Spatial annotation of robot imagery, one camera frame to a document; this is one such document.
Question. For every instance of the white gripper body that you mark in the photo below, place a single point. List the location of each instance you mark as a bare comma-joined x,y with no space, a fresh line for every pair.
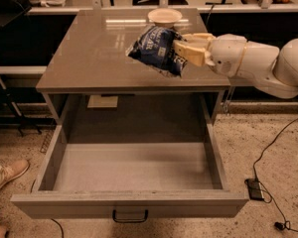
225,54

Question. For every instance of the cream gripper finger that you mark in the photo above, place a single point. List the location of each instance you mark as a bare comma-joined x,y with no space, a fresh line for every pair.
199,40
195,52

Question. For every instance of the blue chip bag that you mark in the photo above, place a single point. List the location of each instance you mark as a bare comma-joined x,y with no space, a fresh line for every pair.
155,47

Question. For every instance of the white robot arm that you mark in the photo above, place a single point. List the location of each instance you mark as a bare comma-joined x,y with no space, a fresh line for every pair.
268,68

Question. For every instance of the grey cabinet with glossy top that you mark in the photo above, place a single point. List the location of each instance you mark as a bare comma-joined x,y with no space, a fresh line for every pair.
98,94

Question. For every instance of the open grey top drawer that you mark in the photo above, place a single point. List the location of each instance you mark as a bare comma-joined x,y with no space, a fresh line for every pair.
169,179

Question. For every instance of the white ceramic bowl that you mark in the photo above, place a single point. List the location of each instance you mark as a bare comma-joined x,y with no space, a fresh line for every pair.
164,17

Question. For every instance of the black power adapter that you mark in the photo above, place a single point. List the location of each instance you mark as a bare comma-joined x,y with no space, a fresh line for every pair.
254,189

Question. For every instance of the black tripod stand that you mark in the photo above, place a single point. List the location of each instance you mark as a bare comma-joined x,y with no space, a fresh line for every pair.
23,121

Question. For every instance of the tan leather shoe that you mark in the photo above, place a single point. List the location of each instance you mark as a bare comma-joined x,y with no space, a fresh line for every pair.
13,171

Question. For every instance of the black drawer handle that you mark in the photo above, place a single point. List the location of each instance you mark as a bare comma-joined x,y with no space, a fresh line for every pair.
130,217

